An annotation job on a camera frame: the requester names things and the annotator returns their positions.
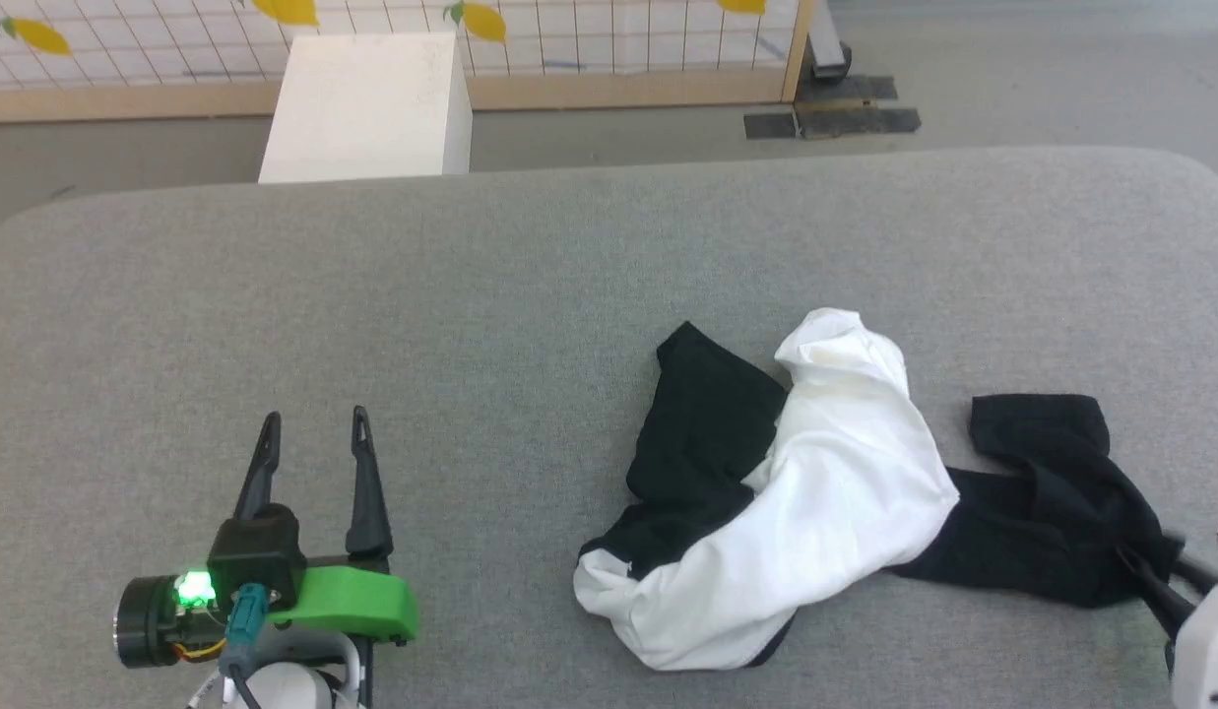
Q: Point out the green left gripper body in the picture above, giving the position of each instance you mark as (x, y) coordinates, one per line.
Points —
(357, 603)

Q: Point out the white and black garment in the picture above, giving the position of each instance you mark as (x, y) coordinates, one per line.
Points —
(845, 492)

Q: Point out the white box pedestal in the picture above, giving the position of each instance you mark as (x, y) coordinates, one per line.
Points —
(372, 108)

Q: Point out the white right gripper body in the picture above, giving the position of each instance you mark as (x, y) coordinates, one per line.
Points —
(1209, 650)

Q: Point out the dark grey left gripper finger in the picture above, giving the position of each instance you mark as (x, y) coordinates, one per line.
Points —
(368, 502)
(262, 473)

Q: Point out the grey fabric sofa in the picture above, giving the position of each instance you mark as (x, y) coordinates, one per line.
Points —
(471, 325)

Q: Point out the grey metal stand foot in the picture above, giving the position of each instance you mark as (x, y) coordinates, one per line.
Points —
(827, 49)

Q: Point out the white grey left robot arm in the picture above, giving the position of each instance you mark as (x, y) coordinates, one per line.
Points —
(293, 689)

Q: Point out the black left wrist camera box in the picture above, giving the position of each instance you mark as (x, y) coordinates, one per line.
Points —
(259, 551)

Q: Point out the cylindrical left gripper motor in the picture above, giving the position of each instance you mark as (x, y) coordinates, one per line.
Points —
(146, 622)

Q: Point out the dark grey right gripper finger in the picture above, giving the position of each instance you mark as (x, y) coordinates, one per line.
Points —
(1160, 591)

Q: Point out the black floor mat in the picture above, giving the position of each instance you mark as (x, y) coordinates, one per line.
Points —
(855, 120)

